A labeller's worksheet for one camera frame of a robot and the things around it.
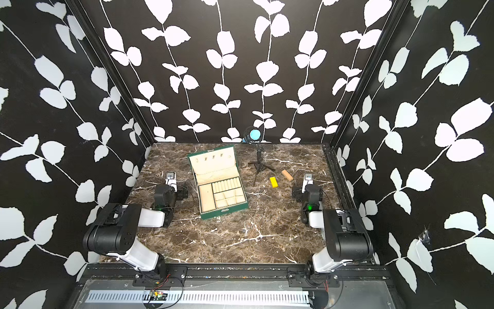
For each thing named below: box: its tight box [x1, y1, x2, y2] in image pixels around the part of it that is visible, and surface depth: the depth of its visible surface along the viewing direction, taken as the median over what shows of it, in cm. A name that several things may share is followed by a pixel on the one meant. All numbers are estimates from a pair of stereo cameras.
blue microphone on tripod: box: [241, 127, 276, 187], surface depth 94 cm
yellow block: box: [269, 176, 279, 188], surface depth 104 cm
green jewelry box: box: [187, 144, 249, 220], surface depth 95 cm
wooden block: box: [281, 169, 294, 182], surface depth 109 cm
